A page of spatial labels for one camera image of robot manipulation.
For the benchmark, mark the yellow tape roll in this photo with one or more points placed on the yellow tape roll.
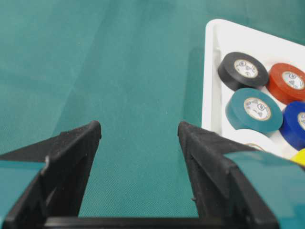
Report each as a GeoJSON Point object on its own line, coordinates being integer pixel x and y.
{"type": "Point", "coordinates": [299, 158]}

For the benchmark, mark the red tape roll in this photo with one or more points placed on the red tape roll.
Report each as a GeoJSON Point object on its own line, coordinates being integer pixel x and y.
{"type": "Point", "coordinates": [286, 83]}

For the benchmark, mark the white plastic case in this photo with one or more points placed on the white plastic case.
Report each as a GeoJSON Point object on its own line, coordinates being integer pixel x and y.
{"type": "Point", "coordinates": [223, 37]}

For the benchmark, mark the white tape roll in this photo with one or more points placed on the white tape roll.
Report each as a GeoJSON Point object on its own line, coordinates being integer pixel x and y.
{"type": "Point", "coordinates": [255, 139]}

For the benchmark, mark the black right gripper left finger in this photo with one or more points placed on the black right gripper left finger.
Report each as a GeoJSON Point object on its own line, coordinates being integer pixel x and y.
{"type": "Point", "coordinates": [48, 178]}

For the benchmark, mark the blue tape roll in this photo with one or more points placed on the blue tape roll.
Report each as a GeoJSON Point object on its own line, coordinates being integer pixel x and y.
{"type": "Point", "coordinates": [293, 126]}

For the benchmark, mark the black tape roll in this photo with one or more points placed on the black tape roll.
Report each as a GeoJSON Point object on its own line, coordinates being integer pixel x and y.
{"type": "Point", "coordinates": [240, 70]}

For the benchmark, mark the teal tape roll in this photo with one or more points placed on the teal tape roll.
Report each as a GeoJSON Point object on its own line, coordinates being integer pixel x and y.
{"type": "Point", "coordinates": [250, 108]}

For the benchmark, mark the green table cloth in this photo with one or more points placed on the green table cloth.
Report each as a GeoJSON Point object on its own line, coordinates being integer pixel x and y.
{"type": "Point", "coordinates": [136, 66]}

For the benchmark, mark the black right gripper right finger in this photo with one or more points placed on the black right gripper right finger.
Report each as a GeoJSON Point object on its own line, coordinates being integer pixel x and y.
{"type": "Point", "coordinates": [248, 188]}

